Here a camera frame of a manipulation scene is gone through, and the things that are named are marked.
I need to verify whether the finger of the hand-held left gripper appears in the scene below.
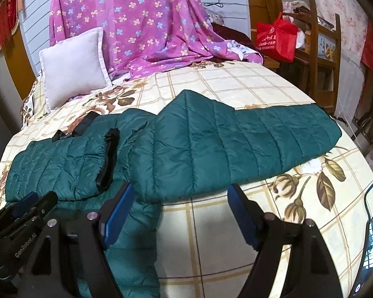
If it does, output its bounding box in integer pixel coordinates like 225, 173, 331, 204
0, 191, 59, 239

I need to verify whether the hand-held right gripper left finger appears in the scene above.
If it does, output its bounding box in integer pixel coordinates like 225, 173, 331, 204
17, 182, 135, 298

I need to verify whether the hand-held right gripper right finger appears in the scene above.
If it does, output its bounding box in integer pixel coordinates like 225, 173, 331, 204
227, 183, 343, 298

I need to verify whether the green quilted down jacket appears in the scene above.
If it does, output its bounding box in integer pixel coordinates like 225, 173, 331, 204
4, 89, 342, 290

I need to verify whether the cream floral checked bed sheet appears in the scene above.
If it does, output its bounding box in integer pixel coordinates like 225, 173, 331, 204
0, 59, 373, 298

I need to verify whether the black smartphone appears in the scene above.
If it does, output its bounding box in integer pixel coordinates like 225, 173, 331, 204
350, 220, 373, 295

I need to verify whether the white square pillow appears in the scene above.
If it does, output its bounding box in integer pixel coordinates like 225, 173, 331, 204
38, 27, 113, 111

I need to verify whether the red shopping bag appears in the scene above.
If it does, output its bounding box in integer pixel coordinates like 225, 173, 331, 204
255, 12, 299, 63

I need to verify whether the wooden shelf rack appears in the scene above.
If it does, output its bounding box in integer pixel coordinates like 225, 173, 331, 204
264, 0, 342, 112

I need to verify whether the red fringed cloth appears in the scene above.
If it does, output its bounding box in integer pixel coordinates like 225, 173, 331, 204
0, 0, 23, 53

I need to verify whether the purple floral sheet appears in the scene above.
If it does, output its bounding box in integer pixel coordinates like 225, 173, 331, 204
49, 0, 263, 82

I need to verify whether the floral lace curtain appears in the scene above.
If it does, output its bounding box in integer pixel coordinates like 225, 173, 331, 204
308, 0, 373, 131

